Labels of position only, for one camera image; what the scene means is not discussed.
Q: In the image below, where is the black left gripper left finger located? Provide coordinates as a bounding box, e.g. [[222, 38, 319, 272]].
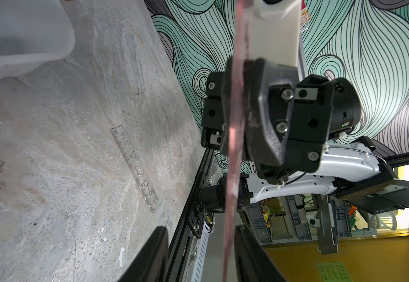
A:
[[118, 226, 169, 282]]

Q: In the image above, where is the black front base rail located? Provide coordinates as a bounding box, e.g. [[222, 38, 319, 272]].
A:
[[166, 149, 222, 282]]

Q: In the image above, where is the clear short straight ruler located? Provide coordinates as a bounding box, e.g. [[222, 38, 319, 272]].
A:
[[110, 125, 161, 213]]

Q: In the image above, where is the white perforated cable duct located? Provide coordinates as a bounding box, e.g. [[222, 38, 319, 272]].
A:
[[190, 223, 211, 282]]

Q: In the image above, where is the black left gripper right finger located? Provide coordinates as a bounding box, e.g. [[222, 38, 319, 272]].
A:
[[235, 226, 287, 282]]

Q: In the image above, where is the white plastic storage box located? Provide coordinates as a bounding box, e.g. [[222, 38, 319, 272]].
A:
[[0, 1, 75, 79]]

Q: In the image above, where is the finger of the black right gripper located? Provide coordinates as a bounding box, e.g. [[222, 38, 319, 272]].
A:
[[220, 58, 233, 157], [244, 59, 298, 166]]

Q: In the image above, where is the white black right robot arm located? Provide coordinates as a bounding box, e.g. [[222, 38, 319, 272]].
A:
[[201, 59, 409, 214]]

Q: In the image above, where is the red straight ruler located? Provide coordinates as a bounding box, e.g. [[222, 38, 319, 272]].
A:
[[222, 1, 253, 282]]

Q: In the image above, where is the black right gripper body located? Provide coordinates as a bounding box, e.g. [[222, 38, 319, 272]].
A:
[[200, 71, 336, 173]]

